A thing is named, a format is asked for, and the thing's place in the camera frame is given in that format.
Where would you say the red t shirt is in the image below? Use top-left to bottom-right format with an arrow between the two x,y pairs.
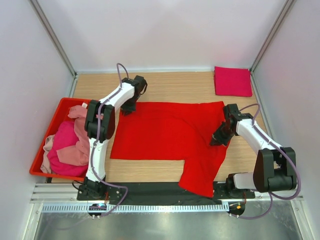
110,101 -> 227,198

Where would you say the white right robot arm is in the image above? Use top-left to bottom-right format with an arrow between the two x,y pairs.
210,103 -> 301,200

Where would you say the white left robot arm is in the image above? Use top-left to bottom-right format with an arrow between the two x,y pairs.
77,75 -> 148,201

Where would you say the folded magenta t shirt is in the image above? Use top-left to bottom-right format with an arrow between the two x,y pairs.
213,66 -> 253,97

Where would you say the red plastic bin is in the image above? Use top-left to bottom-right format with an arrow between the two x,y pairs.
29,97 -> 91,181

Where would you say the light pink t shirt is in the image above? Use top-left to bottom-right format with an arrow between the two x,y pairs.
57,103 -> 90,166

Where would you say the magenta t shirt in bin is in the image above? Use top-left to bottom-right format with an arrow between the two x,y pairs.
47,121 -> 88,177

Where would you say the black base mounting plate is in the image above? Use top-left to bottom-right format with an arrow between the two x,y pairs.
76,181 -> 255,206

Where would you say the beige t shirt in bin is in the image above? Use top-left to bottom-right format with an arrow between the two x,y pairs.
40,134 -> 55,174

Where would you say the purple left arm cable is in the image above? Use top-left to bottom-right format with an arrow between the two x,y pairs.
86,62 -> 130,217

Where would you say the white slotted cable duct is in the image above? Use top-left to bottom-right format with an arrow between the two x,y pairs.
41,202 -> 229,214

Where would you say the left aluminium frame post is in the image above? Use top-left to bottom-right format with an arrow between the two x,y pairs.
27,0 -> 78,77

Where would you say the aluminium frame post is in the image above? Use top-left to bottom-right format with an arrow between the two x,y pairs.
27,0 -> 78,77
249,0 -> 298,75

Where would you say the right aluminium frame post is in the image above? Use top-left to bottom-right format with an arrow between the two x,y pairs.
249,0 -> 298,75

